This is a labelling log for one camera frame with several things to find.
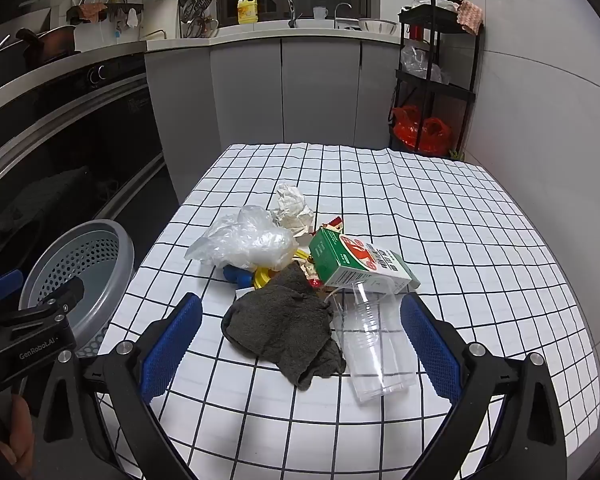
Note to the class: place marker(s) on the yellow plastic lid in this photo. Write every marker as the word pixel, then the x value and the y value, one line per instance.
pixel 262 277

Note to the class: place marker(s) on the red cup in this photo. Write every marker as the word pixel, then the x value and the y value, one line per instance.
pixel 416 32

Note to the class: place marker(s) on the clear plastic bag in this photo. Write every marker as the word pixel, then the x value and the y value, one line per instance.
pixel 250 242
pixel 420 62

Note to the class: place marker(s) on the black stove knob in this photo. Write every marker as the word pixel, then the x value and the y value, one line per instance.
pixel 106 73
pixel 93 76

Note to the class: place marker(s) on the white plastic bag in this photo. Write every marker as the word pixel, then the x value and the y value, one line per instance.
pixel 435 2

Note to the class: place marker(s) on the beige printed snack wrapper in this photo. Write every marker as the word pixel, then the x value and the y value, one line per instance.
pixel 311 280

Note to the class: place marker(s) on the pull-out kitchen faucet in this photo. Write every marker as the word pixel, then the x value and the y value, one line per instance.
pixel 290 7

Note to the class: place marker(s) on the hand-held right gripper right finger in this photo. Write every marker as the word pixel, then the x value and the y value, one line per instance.
pixel 430 350

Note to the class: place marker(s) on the green leafy vegetable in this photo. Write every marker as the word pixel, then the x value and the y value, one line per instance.
pixel 455 152

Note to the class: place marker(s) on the black utensil rail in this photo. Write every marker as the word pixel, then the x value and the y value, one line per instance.
pixel 115 8

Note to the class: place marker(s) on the small white paper piece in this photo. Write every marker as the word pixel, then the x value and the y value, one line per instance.
pixel 242 292

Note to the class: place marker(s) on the white measuring cup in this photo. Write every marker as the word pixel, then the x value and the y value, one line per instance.
pixel 320 11

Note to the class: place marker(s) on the red candy wrapper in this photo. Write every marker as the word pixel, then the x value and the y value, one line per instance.
pixel 332 223

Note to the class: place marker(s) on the black built-in stove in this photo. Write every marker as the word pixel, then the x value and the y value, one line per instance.
pixel 80 135

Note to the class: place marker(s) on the red plastic bag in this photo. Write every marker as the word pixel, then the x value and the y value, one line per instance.
pixel 407 127
pixel 435 135

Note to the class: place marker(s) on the clear plastic cup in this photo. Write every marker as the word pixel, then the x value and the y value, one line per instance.
pixel 372 340

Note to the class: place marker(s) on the orange dishcloth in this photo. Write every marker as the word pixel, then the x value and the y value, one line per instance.
pixel 92 11

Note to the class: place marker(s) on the yellow detergent bottle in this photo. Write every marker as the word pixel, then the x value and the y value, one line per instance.
pixel 246 10

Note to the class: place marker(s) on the blue balloon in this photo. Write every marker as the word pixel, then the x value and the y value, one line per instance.
pixel 235 275

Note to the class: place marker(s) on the orange checked cloth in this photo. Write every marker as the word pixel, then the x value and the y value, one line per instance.
pixel 469 14

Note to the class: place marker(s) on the green milk carton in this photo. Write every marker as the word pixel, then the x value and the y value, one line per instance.
pixel 360 262

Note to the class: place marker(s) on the grey perforated wastebasket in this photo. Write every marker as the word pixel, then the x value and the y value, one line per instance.
pixel 80 270

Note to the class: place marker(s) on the clear plastic wrapper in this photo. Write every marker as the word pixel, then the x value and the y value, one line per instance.
pixel 292 207

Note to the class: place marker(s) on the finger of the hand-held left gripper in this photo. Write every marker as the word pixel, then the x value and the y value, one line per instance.
pixel 5 284
pixel 55 300

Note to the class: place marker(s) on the gooseneck faucet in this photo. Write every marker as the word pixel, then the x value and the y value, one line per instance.
pixel 341 6

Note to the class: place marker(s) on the metal colander bowl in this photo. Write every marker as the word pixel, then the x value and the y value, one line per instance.
pixel 377 25

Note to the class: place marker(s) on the clear plastic bag on rack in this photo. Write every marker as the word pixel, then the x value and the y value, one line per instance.
pixel 420 62

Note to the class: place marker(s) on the black white checked tablecloth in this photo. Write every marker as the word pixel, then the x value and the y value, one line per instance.
pixel 430 220

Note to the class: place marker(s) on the dark grey cloth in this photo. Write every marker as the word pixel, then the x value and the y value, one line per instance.
pixel 280 330

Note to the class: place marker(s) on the dark wok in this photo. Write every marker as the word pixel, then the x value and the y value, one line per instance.
pixel 50 42

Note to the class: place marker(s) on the person's left hand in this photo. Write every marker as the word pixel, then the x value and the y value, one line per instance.
pixel 22 430

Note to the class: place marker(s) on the black shelf rack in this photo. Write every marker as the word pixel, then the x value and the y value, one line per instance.
pixel 432 77

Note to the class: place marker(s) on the grey kitchen cabinet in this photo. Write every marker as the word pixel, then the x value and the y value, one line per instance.
pixel 305 90

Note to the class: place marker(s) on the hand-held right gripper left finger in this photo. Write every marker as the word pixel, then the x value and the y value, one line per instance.
pixel 172 347

